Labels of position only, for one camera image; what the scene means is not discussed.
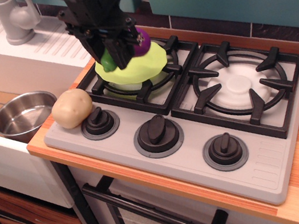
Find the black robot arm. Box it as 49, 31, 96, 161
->
58, 0, 143, 69

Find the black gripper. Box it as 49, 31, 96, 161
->
58, 0, 138, 70

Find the lime green plate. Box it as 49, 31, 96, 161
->
95, 42, 168, 85

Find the grey toy stove top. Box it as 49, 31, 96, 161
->
32, 24, 299, 224

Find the small steel pot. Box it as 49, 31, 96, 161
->
0, 91, 57, 143

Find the black right stove knob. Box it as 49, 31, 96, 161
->
203, 133, 249, 172

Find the grey toy faucet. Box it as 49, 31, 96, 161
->
0, 0, 41, 46

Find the purple toy eggplant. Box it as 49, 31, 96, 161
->
95, 24, 156, 74

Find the white right burner disc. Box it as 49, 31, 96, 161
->
199, 57, 278, 110

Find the toy oven door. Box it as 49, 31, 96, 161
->
71, 167, 280, 224

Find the beige toy potato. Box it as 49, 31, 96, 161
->
51, 89, 93, 129

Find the black left stove knob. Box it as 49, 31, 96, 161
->
81, 106, 120, 141

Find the black oven door handle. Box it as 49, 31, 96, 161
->
82, 184, 228, 224

